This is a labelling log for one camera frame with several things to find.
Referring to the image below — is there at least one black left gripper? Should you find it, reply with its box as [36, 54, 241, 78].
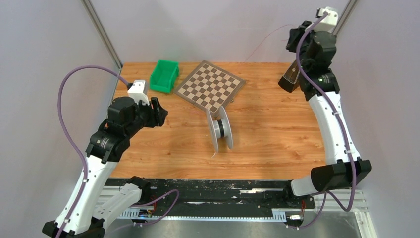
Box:
[125, 96, 169, 138]

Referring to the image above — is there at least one thin red wire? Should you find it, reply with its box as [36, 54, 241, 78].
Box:
[244, 23, 296, 63]

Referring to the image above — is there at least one white perforated cable spool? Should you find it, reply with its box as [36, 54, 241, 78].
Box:
[206, 106, 233, 153]

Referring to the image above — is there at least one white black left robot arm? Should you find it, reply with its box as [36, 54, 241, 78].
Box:
[42, 97, 168, 238]

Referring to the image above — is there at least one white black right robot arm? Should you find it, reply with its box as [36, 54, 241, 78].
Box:
[283, 21, 372, 207]

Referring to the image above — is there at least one green plastic bin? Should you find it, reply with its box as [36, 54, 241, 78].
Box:
[149, 59, 180, 94]

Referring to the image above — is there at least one black wooden metronome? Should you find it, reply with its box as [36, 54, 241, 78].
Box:
[278, 61, 300, 93]

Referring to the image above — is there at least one wooden chessboard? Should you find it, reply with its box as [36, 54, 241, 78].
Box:
[174, 60, 246, 117]

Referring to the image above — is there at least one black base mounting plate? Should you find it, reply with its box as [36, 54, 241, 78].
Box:
[138, 179, 315, 216]

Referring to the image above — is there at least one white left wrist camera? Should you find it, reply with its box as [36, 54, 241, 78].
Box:
[127, 80, 150, 106]

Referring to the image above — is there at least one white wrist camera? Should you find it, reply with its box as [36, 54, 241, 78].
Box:
[314, 7, 338, 33]
[127, 80, 150, 106]

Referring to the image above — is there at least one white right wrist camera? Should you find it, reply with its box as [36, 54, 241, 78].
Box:
[314, 7, 338, 33]

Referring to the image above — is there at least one right aluminium frame post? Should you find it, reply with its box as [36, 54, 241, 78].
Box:
[332, 0, 358, 36]

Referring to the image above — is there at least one aluminium frame post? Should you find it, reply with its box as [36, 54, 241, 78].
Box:
[332, 0, 358, 36]
[81, 0, 123, 71]

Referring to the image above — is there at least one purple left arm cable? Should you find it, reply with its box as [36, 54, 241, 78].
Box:
[54, 65, 180, 238]

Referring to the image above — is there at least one slotted white cable duct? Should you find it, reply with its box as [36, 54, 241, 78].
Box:
[117, 209, 287, 223]

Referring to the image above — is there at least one left aluminium frame post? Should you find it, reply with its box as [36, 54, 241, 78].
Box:
[81, 0, 123, 71]

